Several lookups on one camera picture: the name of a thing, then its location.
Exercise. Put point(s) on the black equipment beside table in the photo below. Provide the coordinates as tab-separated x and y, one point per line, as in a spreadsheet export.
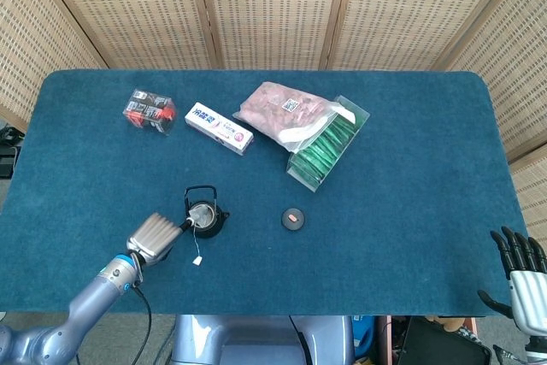
6	160

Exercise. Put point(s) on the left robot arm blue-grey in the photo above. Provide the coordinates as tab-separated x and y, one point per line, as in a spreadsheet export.
94	296

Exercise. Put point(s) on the white toothpaste box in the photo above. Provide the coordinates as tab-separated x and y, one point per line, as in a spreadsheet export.
218	127

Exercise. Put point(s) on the clear box red black items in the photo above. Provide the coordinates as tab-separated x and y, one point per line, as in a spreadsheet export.
147	113

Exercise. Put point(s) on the plastic bag of pink food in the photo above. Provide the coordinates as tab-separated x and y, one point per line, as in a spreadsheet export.
273	113

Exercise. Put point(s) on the blue-grey robot torso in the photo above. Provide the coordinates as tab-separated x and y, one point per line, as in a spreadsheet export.
256	341

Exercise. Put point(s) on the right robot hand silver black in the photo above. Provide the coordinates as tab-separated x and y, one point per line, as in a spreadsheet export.
527	288

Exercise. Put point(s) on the blue table cloth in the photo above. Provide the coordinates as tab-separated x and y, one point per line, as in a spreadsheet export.
342	262

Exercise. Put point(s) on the clear box green tea sachets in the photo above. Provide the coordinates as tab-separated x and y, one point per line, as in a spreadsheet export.
320	155

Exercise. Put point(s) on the black teapot lid orange knob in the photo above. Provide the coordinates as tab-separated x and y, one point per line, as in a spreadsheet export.
295	224

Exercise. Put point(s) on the black case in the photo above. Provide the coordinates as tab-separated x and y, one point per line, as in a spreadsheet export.
444	345

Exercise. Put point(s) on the woven wicker folding screen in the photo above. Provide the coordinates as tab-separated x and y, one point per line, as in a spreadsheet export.
273	10

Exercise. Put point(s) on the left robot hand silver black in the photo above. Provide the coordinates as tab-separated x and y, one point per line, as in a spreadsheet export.
154	239

